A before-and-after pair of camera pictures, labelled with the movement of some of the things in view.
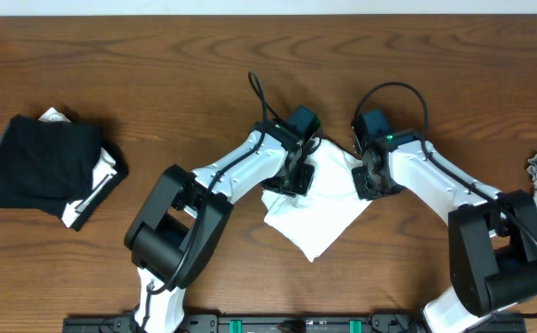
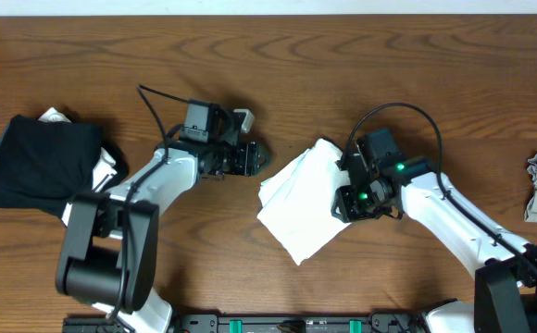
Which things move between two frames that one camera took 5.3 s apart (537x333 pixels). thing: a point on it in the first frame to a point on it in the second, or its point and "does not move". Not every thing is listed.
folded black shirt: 41,165 does not move
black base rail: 280,323 does not move
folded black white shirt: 111,170 does not move
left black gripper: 290,180 to 254,158
